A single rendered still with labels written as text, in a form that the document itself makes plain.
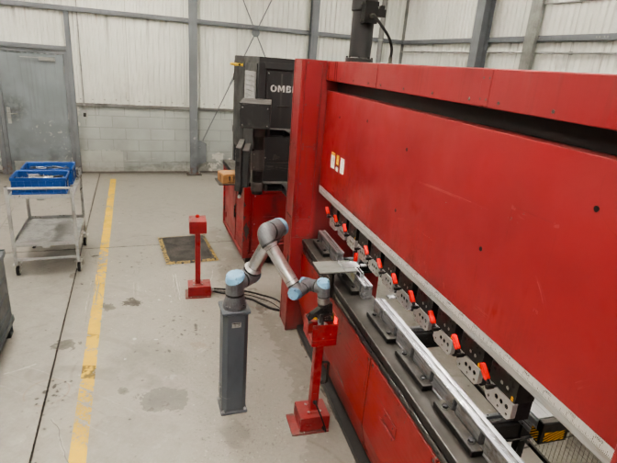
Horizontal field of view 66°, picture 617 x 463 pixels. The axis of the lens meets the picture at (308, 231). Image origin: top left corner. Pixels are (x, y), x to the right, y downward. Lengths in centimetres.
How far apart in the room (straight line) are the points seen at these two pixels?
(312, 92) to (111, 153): 667
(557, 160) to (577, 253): 29
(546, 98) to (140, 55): 860
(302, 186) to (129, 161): 647
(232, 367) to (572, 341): 218
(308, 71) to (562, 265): 259
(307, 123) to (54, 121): 676
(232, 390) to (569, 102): 260
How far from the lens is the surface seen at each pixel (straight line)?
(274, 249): 273
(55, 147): 996
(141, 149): 991
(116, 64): 973
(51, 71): 980
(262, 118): 384
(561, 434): 235
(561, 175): 164
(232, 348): 317
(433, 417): 226
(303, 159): 381
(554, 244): 165
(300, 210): 391
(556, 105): 165
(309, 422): 331
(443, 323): 221
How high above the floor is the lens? 227
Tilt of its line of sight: 19 degrees down
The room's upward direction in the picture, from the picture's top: 4 degrees clockwise
